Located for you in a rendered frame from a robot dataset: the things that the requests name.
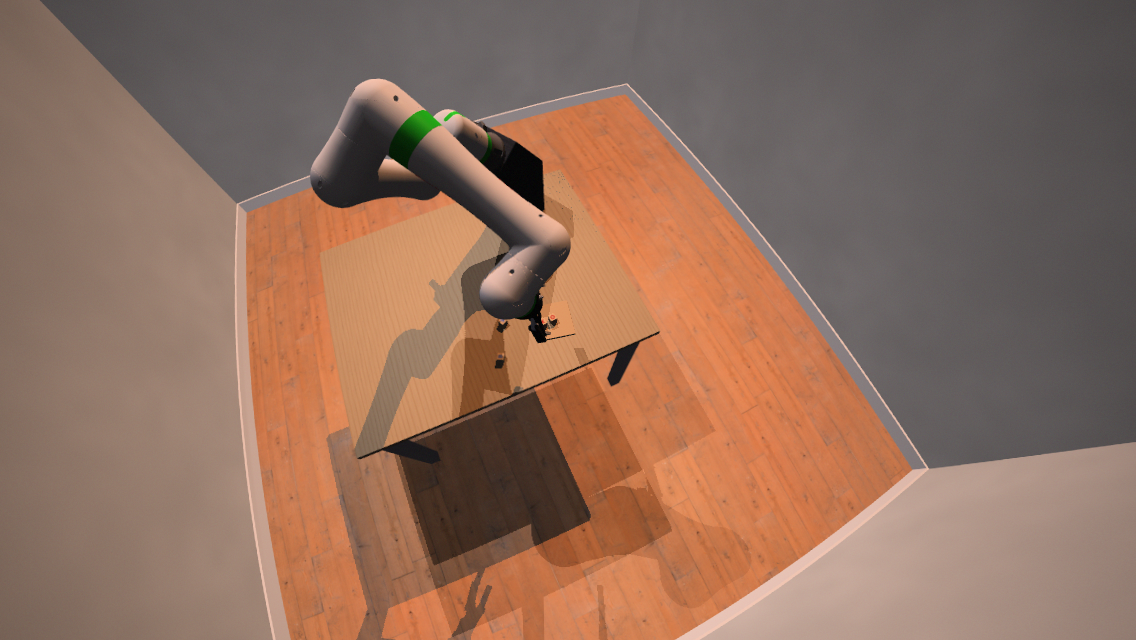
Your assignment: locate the tan square mat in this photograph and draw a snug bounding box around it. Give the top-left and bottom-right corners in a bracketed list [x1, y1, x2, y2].
[541, 300, 576, 340]

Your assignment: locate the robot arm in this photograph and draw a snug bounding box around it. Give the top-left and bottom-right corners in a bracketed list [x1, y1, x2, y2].
[310, 78, 571, 321]

